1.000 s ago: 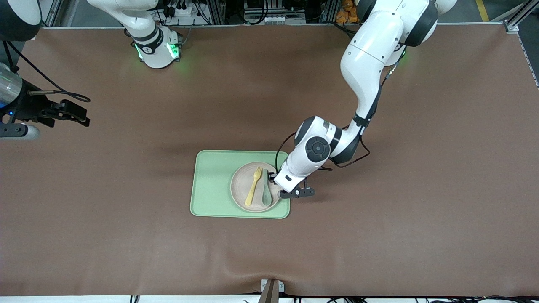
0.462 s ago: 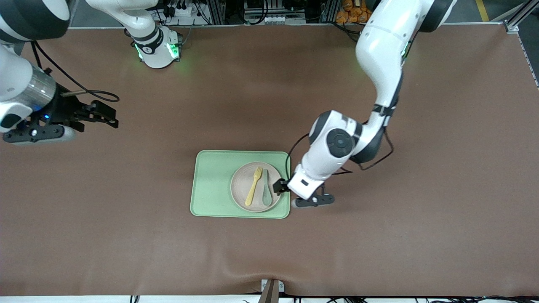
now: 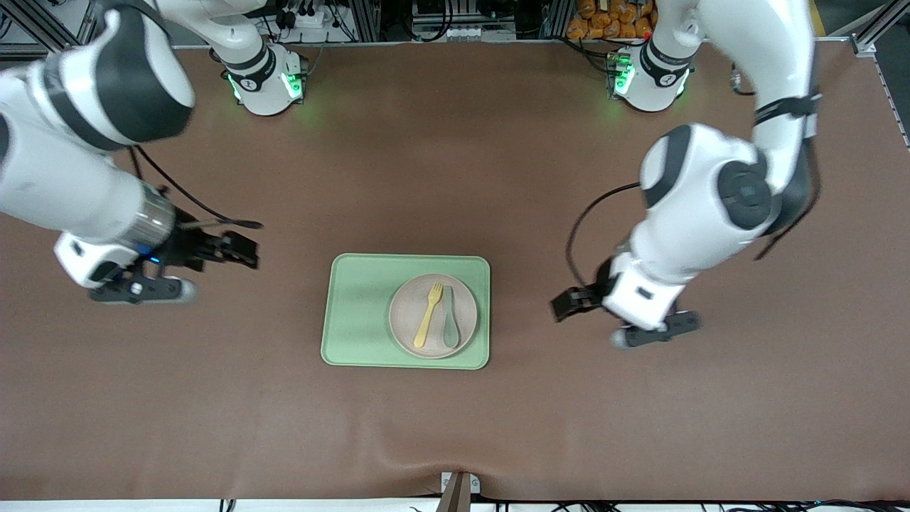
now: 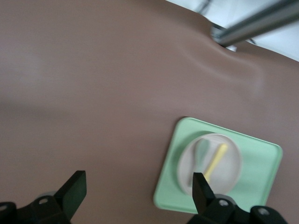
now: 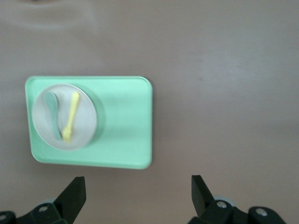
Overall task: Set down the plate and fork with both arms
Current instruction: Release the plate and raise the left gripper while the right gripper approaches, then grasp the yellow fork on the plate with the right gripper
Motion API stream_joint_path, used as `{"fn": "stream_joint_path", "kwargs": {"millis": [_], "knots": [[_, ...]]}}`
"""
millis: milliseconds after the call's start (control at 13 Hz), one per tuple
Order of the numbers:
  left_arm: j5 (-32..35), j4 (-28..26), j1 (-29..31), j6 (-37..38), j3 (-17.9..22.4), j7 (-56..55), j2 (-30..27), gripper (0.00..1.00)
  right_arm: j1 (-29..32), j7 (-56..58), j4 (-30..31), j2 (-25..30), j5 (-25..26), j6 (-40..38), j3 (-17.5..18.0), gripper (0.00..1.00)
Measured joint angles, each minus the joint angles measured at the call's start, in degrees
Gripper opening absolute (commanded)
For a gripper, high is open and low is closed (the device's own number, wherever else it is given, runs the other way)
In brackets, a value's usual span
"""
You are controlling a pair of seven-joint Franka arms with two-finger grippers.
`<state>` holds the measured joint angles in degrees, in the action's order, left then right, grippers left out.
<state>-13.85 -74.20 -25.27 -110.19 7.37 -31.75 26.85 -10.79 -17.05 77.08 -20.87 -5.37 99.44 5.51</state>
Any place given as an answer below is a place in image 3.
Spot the grey-green plastic spoon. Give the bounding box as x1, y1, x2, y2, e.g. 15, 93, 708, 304
442, 286, 461, 350

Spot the yellow plastic fork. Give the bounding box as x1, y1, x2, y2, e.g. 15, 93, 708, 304
414, 282, 445, 349

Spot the beige round plate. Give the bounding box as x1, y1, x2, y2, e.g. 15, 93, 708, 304
388, 274, 478, 359

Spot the light green rectangular tray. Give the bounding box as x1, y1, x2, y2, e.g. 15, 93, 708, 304
321, 254, 491, 370

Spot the brown table mat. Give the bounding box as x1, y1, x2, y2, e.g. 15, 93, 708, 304
0, 39, 910, 502

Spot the white power strip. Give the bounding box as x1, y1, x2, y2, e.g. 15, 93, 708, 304
274, 4, 338, 31

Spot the orange snack packet pile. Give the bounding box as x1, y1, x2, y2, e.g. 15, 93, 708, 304
567, 0, 656, 41

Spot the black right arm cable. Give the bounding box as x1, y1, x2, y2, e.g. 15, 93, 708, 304
128, 146, 264, 230

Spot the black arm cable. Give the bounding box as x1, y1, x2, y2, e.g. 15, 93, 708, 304
567, 63, 818, 287
128, 146, 264, 230

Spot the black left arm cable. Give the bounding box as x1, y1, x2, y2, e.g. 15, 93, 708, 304
567, 63, 818, 287

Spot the grey edge clamp bracket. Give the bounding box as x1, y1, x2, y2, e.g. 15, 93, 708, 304
435, 471, 482, 512

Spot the aluminium frame post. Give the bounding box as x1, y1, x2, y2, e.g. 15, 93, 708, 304
343, 0, 382, 42
547, 0, 574, 40

